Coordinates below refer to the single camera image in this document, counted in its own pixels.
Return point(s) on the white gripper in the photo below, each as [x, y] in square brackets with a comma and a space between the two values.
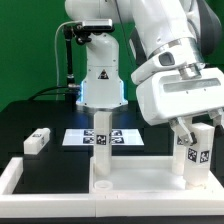
[167, 97]

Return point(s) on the white desk tabletop tray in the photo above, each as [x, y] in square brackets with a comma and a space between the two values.
[130, 175]

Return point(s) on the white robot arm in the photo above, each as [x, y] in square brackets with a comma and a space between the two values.
[167, 35]

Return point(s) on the white U-shaped fence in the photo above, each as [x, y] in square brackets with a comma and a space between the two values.
[96, 205]

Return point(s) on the white marker base plate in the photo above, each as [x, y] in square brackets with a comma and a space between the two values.
[84, 137]

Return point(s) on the silver camera on mount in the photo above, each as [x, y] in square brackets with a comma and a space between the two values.
[98, 25]

